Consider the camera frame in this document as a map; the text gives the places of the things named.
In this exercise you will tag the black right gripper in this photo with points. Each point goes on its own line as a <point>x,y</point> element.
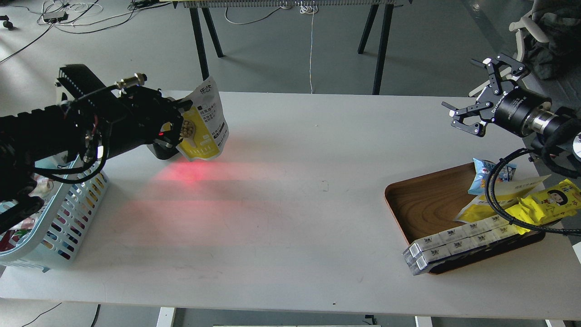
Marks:
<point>503,102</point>

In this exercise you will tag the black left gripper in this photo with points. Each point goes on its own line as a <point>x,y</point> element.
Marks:
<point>120,110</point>

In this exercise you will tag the yellow white nut snack pouch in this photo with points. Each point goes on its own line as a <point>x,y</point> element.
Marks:
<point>204,131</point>

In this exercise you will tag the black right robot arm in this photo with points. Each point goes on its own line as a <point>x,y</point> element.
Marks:
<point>558,147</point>

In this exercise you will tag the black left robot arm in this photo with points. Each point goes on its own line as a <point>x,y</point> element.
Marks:
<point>70,142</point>

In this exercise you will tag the blue white snack bag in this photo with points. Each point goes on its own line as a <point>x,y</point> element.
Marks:
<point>483,170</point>

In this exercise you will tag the yellow white flat snack pouch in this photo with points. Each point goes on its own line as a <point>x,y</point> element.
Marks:
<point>507,195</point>

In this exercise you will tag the yellow cartoon face snack bag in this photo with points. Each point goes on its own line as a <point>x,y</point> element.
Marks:
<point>549,205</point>

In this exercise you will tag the white boxed snack row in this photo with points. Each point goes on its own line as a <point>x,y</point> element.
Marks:
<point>455,262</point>
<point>457,241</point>

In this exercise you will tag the light blue plastic basket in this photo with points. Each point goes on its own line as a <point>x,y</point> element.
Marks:
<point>52,237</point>

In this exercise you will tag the black barcode scanner red light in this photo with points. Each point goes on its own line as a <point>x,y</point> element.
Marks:
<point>164,119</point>

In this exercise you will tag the brown wooden tray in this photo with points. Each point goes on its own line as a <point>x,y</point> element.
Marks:
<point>428,204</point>

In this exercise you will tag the black table legs right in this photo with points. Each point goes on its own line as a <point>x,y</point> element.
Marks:
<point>389,6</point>

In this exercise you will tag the black power strip on floor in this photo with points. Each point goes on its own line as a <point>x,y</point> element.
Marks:
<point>54,17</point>

